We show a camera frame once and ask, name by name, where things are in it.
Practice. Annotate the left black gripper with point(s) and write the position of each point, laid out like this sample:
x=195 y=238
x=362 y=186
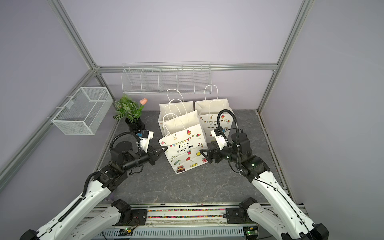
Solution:
x=158 y=154

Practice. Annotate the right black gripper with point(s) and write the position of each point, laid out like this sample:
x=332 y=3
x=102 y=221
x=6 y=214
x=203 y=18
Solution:
x=216 y=150

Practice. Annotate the white party paper bag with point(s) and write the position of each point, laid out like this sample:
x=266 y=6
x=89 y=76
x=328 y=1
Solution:
x=184 y=138

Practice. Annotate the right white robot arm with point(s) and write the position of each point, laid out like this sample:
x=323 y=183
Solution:
x=286 y=221

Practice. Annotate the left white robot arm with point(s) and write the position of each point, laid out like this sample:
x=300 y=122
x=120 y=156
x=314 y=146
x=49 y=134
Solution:
x=67 y=224

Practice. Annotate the right rear white paper bag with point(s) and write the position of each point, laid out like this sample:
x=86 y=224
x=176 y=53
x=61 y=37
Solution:
x=209 y=111

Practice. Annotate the middle white paper bag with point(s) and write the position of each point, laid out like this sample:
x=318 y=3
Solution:
x=175 y=107

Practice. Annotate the pink artificial tulip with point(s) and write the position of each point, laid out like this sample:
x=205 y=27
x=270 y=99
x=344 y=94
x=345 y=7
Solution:
x=143 y=101

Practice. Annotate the green artificial plant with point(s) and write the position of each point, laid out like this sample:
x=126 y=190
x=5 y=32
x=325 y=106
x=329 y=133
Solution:
x=126 y=107

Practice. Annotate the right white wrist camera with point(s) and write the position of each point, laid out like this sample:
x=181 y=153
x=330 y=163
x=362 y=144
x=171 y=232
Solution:
x=220 y=138

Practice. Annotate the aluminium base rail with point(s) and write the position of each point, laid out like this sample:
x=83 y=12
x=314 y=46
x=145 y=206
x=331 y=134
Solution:
x=182 y=222

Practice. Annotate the white wire wall shelf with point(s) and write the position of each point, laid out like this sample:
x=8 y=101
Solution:
x=158 y=77

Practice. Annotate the white wire mesh basket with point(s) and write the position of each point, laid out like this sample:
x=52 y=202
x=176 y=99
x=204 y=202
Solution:
x=83 y=113

